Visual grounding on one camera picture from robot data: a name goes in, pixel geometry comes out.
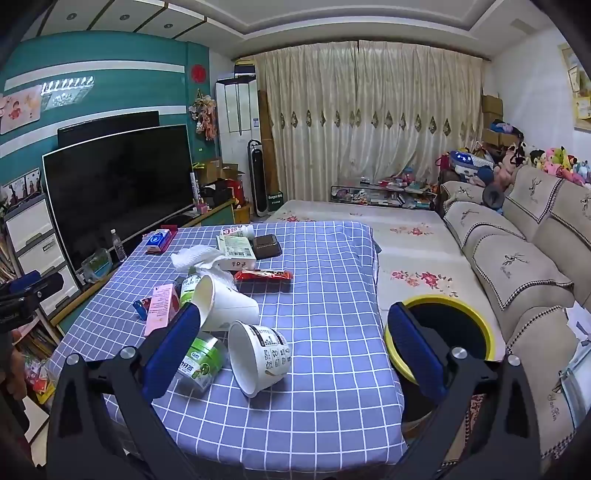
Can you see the open cardboard box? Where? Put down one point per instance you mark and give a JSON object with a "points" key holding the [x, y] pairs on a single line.
{"points": [[212, 168]]}

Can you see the pink wall poster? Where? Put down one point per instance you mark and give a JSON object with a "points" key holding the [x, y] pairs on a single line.
{"points": [[21, 108]]}

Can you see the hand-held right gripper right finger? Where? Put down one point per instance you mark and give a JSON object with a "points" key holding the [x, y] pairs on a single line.
{"points": [[415, 355]]}

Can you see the clear jar with green label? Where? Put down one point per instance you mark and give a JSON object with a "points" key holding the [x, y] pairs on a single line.
{"points": [[203, 360]]}

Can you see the white papers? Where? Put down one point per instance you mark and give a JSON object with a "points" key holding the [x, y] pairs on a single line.
{"points": [[579, 323]]}

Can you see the white drawer cabinet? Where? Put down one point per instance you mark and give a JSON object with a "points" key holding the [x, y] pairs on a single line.
{"points": [[32, 226]]}

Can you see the pile of plush toys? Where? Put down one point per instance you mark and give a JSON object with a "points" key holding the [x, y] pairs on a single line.
{"points": [[558, 161]]}

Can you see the white instant noodle bowl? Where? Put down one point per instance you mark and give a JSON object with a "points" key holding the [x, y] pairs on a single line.
{"points": [[258, 355]]}

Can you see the large black television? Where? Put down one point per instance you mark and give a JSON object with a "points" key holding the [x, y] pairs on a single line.
{"points": [[115, 194]]}

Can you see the white tube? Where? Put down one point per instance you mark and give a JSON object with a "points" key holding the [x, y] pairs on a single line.
{"points": [[196, 187]]}

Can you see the framed wall painting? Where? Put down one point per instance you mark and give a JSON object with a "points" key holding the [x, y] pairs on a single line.
{"points": [[579, 87]]}

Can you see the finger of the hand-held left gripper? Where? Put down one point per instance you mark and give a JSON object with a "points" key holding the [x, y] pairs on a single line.
{"points": [[46, 284]]}

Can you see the black tower fan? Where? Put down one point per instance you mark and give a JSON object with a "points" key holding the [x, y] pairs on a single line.
{"points": [[257, 175]]}

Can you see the hanging flower decoration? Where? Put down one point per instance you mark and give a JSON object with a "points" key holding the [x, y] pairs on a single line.
{"points": [[205, 115]]}

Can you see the cluttered glass coffee table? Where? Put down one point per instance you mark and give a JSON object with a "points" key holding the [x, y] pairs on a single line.
{"points": [[383, 196]]}

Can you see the black television behind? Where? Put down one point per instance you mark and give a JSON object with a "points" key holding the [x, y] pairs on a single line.
{"points": [[106, 127]]}

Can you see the red snack packet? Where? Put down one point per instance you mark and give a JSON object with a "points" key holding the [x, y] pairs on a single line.
{"points": [[263, 276]]}

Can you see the clear water bottle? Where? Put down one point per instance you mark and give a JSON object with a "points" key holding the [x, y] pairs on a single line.
{"points": [[117, 247]]}

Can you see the white standing air conditioner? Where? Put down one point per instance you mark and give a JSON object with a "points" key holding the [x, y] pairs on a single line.
{"points": [[238, 115]]}

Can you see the dark brown square box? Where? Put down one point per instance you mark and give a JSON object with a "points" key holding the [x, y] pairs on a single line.
{"points": [[267, 246]]}

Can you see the blue checked tablecloth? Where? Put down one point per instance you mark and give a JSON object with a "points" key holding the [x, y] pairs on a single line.
{"points": [[323, 323]]}

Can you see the beige patterned curtain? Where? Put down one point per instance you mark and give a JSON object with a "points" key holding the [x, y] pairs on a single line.
{"points": [[369, 115]]}

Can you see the white tissue paper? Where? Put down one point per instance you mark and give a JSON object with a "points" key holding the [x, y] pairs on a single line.
{"points": [[198, 258]]}

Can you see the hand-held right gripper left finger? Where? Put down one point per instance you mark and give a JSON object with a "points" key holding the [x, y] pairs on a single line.
{"points": [[171, 355]]}

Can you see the black bag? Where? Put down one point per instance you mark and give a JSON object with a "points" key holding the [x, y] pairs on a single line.
{"points": [[216, 194]]}

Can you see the white paper cup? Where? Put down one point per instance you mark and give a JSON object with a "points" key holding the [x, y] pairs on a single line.
{"points": [[231, 307]]}

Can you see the blue tissue pack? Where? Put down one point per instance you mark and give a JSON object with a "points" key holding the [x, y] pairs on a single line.
{"points": [[157, 240]]}

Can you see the photo frame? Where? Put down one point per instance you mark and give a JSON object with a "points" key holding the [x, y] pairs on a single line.
{"points": [[23, 187]]}

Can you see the red plastic tray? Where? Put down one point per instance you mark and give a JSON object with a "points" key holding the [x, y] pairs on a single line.
{"points": [[174, 229]]}

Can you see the white pill bottle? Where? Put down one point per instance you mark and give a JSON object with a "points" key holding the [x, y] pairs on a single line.
{"points": [[238, 230]]}

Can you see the yellow-rimmed black trash bin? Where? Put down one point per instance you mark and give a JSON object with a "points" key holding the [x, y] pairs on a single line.
{"points": [[452, 323]]}

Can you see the red round wall decoration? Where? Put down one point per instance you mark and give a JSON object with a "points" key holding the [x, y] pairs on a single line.
{"points": [[198, 73]]}

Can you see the person's left forearm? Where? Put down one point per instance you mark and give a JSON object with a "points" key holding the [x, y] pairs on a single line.
{"points": [[11, 367]]}

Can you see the green white small bottle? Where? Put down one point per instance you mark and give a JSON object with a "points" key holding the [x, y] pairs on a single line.
{"points": [[188, 288]]}

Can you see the white supplement bottle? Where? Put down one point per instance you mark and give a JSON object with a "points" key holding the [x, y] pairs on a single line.
{"points": [[235, 251]]}

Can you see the pink carton box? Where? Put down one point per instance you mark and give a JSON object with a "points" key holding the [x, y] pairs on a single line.
{"points": [[161, 307]]}

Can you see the floral white mat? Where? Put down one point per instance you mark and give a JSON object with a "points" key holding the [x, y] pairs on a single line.
{"points": [[415, 249]]}

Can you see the teal wooden television stand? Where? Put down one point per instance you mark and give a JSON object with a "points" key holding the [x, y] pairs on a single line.
{"points": [[217, 214]]}

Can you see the pile of bags and clothes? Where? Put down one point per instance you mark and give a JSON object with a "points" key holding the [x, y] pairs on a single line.
{"points": [[466, 159]]}

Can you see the beige sofa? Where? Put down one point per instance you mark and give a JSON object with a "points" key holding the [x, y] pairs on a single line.
{"points": [[508, 267]]}

